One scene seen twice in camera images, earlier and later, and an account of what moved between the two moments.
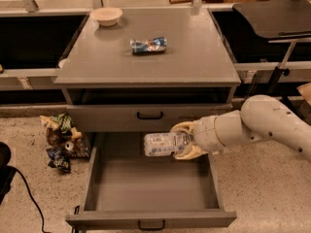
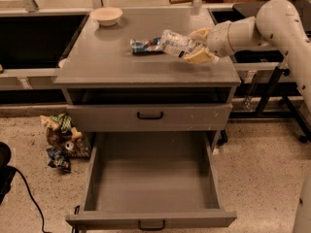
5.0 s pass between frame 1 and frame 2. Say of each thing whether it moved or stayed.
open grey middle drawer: stayed
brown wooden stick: stayed
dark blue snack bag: stayed
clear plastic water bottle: moved
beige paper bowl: stayed
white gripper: moved
